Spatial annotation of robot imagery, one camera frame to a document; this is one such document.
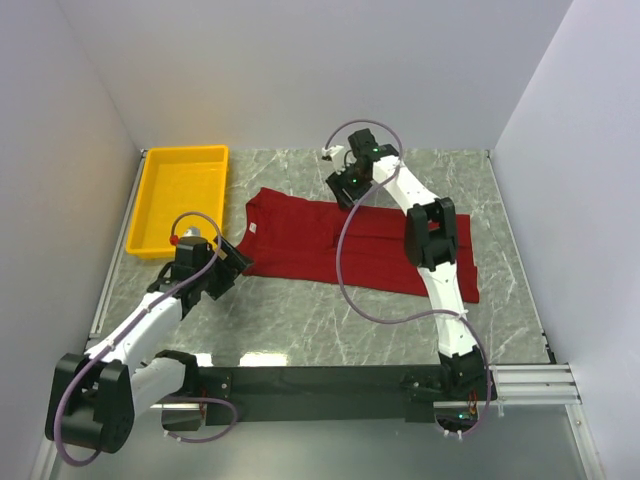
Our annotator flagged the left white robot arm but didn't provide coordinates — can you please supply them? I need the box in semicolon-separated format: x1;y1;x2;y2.
45;236;253;454

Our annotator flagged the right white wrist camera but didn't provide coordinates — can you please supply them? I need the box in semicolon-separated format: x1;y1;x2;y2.
321;145;347;173

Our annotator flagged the red t shirt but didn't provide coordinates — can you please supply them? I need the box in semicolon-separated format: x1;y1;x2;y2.
236;187;482;305

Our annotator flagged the yellow plastic tray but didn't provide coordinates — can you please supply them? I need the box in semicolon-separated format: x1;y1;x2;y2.
125;145;230;259

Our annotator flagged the aluminium frame rail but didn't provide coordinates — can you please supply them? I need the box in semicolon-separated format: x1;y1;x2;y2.
49;149;584;416

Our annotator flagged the black base beam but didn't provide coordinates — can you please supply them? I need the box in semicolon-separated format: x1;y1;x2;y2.
162;365;497;423

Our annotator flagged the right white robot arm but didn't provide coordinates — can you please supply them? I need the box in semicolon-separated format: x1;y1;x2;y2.
327;129;492;401

